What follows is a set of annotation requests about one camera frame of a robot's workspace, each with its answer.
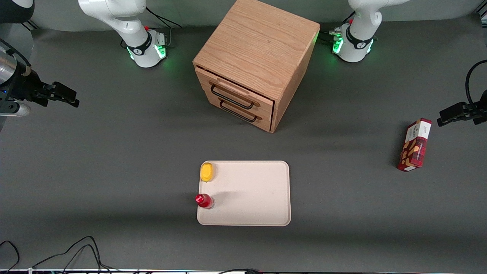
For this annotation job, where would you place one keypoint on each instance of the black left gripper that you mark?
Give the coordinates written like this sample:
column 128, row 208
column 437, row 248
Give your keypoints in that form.
column 473, row 110

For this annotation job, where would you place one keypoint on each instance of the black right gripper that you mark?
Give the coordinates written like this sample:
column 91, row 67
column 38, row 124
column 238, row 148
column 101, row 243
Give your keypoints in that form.
column 26, row 88

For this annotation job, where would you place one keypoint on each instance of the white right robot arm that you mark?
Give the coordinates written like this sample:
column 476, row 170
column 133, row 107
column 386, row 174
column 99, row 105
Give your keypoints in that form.
column 129, row 26

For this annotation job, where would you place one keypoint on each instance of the wooden drawer cabinet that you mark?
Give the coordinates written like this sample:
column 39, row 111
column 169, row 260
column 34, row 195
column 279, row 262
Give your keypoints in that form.
column 262, row 42

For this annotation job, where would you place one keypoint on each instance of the red snack box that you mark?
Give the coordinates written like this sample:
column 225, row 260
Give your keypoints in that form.
column 415, row 146

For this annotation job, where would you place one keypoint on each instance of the yellow squeeze bottle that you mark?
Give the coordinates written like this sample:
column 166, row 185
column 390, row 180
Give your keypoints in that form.
column 207, row 172

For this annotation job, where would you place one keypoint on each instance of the red ketchup bottle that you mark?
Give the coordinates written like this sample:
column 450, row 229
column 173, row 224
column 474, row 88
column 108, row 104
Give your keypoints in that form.
column 204, row 200

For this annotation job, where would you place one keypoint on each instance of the beige plastic tray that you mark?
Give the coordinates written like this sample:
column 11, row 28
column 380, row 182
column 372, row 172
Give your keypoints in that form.
column 251, row 194

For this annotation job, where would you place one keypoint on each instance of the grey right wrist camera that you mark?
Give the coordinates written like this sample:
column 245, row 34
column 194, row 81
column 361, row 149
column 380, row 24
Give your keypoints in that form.
column 15, row 110

